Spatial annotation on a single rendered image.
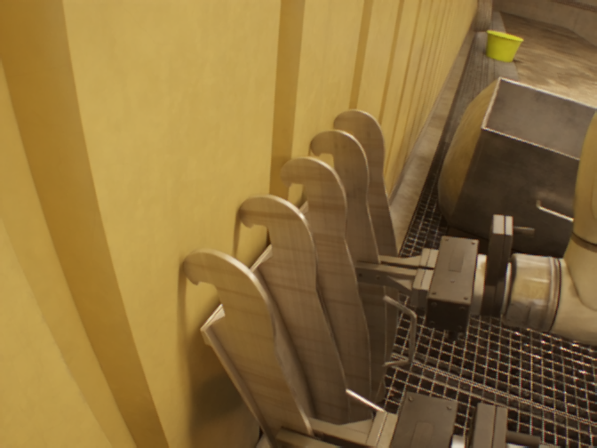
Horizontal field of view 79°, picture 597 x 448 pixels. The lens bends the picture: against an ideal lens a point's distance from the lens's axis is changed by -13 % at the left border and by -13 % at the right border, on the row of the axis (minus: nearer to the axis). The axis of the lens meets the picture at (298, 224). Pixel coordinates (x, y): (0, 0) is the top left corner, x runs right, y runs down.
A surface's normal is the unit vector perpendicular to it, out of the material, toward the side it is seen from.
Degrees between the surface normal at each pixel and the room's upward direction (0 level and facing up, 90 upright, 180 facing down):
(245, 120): 90
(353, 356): 90
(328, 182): 90
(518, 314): 90
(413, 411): 13
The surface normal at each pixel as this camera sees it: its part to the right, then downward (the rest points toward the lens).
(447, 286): -0.12, -0.85
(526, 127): -0.47, 0.50
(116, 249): 0.91, 0.30
